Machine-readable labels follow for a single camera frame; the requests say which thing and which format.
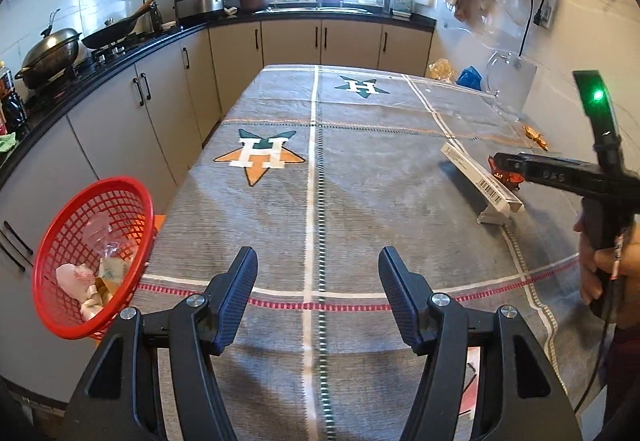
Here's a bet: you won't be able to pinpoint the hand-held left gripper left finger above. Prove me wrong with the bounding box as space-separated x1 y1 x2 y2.
60 246 259 441

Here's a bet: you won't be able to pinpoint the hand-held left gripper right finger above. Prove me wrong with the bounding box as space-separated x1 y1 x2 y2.
377 246 583 441

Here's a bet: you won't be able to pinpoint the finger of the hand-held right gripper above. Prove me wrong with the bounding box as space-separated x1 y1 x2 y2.
492 152 586 194

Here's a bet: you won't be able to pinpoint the dark red snack wrapper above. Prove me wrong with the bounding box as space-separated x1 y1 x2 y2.
487 156 523 190

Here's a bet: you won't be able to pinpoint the white medicine box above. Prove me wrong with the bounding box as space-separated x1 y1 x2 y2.
440 144 525 226

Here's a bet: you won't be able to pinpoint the teal snack packet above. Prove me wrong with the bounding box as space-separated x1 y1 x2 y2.
97 255 135 283

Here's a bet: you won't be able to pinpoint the clear plastic bag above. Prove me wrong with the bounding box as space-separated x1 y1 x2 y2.
80 293 108 323

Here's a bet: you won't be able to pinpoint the pinkish plastic wrap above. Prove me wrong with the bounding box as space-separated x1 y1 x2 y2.
82 215 126 262

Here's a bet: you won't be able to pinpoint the red white packet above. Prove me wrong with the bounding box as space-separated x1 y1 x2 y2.
55 263 98 299

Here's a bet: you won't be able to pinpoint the red plastic basket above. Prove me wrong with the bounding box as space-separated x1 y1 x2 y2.
32 176 156 341

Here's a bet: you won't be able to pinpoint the person's right hand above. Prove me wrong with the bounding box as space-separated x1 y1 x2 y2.
574 214 640 327

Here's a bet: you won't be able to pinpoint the gold candy wrapper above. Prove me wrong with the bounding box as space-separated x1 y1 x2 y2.
522 124 548 152

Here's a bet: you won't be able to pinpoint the blue plastic bag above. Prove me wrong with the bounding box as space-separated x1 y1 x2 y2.
456 66 482 91

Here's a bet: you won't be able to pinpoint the white red paper sheet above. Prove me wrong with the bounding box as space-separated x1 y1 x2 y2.
457 348 483 422

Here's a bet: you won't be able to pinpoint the yellow snack bag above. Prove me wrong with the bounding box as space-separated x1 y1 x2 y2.
427 58 457 82

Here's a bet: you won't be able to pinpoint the grey star-print tablecloth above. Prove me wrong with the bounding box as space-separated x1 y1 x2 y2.
107 64 608 441

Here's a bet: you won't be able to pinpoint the dark red clothing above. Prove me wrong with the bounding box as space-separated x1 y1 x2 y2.
604 325 640 424

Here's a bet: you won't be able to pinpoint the beige base cabinets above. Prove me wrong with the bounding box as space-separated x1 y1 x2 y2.
0 18 435 402

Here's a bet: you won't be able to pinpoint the steel sink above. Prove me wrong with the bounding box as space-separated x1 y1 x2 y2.
270 4 373 14

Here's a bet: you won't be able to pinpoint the black kitchen countertop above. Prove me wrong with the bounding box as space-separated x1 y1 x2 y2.
0 11 436 192

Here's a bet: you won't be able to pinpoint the black gas stove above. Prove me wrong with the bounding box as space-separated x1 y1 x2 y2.
75 28 166 72

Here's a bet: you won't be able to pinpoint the dark soy sauce bottle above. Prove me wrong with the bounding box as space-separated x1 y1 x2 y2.
0 66 27 136

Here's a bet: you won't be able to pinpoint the dark oil bottle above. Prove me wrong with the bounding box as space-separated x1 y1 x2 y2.
142 0 165 33

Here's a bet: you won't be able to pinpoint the black frying pan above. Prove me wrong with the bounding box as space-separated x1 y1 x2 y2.
81 14 138 49

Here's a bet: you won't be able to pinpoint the wok with metal lid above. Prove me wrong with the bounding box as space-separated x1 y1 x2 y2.
15 8 82 89

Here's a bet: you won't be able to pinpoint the wall socket with black plug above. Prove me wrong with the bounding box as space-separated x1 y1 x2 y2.
517 0 557 58

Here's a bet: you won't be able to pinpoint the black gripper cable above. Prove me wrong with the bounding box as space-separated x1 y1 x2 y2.
574 318 617 414

